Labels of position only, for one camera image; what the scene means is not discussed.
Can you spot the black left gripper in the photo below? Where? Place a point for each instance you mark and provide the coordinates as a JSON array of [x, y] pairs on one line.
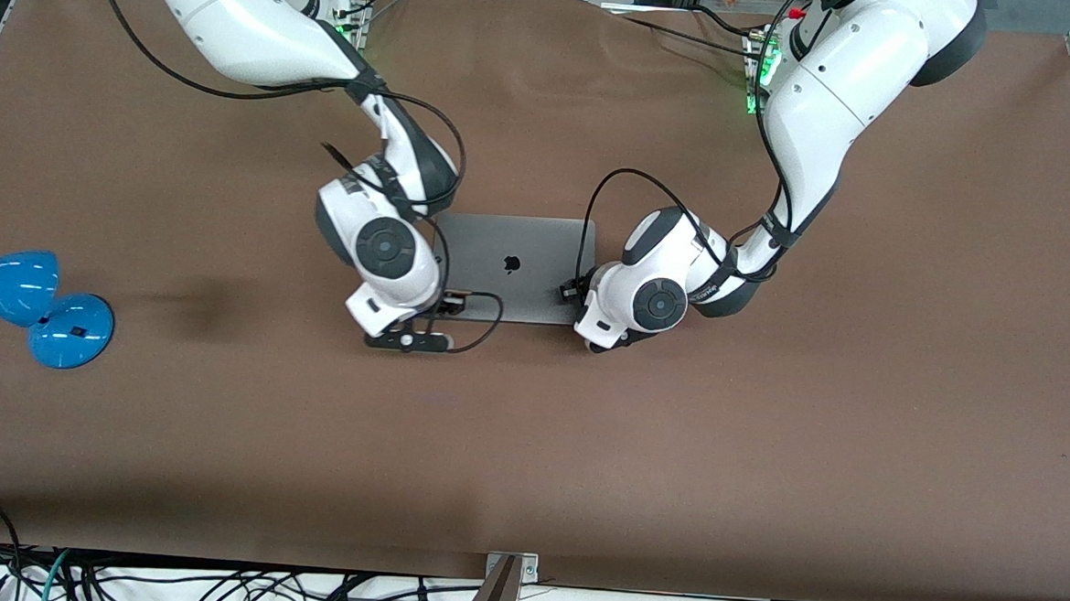
[[573, 291]]

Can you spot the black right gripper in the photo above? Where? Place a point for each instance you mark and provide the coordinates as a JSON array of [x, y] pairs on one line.
[[444, 307]]

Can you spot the grey laptop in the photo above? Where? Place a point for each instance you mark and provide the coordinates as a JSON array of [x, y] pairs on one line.
[[520, 245]]

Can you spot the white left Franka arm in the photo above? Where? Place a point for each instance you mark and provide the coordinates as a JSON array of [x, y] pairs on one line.
[[830, 87]]

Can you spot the blue desk lamp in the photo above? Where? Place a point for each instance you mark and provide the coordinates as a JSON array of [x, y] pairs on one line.
[[71, 331]]

